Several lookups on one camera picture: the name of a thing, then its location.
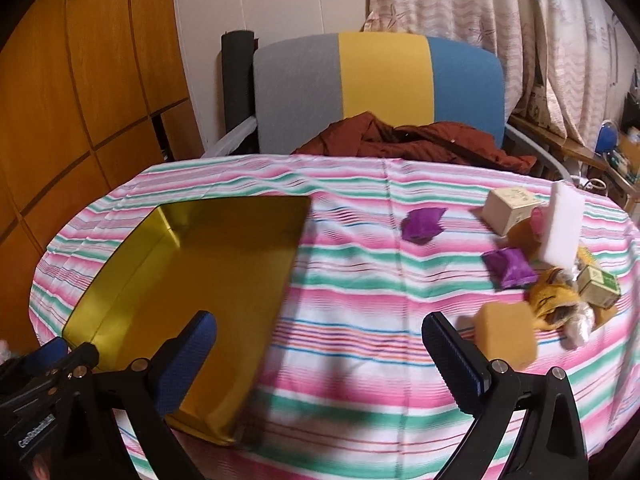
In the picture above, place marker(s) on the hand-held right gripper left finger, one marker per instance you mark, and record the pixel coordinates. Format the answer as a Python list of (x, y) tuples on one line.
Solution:
[(192, 355)]

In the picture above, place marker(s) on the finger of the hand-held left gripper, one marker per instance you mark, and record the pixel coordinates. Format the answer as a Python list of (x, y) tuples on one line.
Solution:
[(47, 352)]

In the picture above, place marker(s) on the pink green striped tablecloth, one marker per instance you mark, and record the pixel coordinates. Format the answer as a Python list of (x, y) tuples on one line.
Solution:
[(375, 310)]

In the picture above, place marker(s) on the clear plastic bag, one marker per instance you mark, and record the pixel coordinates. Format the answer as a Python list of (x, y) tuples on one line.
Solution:
[(580, 327)]

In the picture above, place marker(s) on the yellow snack packet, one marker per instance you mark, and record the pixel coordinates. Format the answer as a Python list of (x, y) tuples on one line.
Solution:
[(547, 295)]

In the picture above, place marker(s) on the pink small object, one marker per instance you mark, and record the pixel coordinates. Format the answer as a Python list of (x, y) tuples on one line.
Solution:
[(537, 220)]

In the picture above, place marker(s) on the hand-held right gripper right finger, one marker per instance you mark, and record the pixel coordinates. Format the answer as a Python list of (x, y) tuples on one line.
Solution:
[(457, 365)]

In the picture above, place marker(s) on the wooden wardrobe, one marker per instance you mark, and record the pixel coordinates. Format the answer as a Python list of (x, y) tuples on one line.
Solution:
[(75, 85)]

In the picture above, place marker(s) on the brown jacket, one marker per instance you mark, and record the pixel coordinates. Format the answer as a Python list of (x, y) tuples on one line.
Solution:
[(425, 145)]

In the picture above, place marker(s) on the purple snack packet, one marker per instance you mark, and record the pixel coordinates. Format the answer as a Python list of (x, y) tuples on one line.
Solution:
[(424, 225), (507, 267)]

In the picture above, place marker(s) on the wooden side desk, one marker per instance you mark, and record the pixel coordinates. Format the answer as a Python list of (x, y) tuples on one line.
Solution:
[(555, 142)]

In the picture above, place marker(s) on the beige cardboard box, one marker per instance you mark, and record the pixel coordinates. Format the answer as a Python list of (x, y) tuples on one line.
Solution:
[(505, 210)]

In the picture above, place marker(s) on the black rolled mat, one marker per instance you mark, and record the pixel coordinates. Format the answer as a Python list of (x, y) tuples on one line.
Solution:
[(237, 80)]

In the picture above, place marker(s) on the small green box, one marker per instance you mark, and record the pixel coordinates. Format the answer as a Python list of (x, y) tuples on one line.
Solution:
[(597, 285)]

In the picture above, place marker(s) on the grey yellow blue chair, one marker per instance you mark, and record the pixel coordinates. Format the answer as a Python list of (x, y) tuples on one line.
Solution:
[(380, 75)]

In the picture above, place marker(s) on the white sponge block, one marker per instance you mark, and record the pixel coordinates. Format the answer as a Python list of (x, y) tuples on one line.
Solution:
[(562, 225)]

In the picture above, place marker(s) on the patterned beige curtain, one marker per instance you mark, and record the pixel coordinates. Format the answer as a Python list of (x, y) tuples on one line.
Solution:
[(475, 20)]

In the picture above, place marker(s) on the yellow tin box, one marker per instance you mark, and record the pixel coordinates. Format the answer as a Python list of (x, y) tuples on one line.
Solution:
[(200, 270)]

